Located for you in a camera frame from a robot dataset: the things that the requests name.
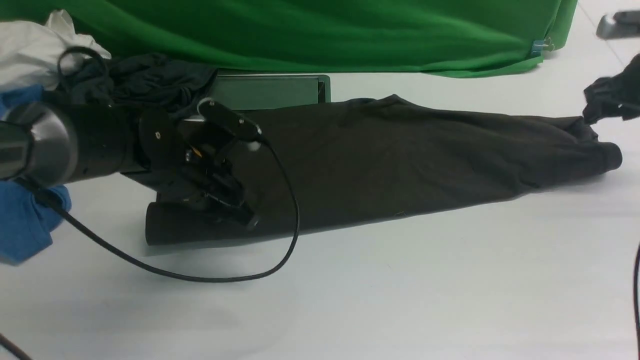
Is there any white crumpled garment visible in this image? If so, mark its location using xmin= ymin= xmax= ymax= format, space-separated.
xmin=0 ymin=9 xmax=112 ymax=92

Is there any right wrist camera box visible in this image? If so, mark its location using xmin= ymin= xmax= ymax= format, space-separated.
xmin=595 ymin=10 xmax=640 ymax=40

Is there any black camera cable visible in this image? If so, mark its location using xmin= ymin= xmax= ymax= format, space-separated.
xmin=633 ymin=242 xmax=640 ymax=346
xmin=15 ymin=47 xmax=301 ymax=284

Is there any black right camera cable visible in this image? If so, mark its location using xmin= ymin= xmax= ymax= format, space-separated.
xmin=633 ymin=242 xmax=640 ymax=346

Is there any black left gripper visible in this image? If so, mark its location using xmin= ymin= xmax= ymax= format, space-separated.
xmin=137 ymin=108 xmax=259 ymax=230

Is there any dark gray long-sleeve top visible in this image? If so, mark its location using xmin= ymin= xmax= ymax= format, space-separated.
xmin=145 ymin=94 xmax=623 ymax=247

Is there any green backdrop cloth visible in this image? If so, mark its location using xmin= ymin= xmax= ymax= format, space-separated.
xmin=1 ymin=0 xmax=578 ymax=79

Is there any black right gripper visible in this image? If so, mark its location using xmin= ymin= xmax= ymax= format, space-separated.
xmin=582 ymin=54 xmax=640 ymax=125

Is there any blue binder clip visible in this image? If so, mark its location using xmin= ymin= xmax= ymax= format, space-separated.
xmin=530 ymin=37 xmax=555 ymax=58

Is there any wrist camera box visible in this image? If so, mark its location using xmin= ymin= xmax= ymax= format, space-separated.
xmin=595 ymin=10 xmax=640 ymax=40
xmin=196 ymin=97 xmax=265 ymax=152

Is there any black left camera cable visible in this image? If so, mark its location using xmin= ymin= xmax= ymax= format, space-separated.
xmin=15 ymin=47 xmax=301 ymax=284

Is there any dark teal crumpled garment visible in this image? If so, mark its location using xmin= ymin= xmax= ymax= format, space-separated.
xmin=59 ymin=53 xmax=218 ymax=120

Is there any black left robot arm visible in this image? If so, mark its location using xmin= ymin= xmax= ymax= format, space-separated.
xmin=1 ymin=98 xmax=261 ymax=228

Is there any blue crumpled garment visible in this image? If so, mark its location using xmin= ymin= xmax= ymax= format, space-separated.
xmin=0 ymin=84 xmax=73 ymax=265

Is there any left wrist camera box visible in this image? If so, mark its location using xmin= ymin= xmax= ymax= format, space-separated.
xmin=196 ymin=97 xmax=265 ymax=152

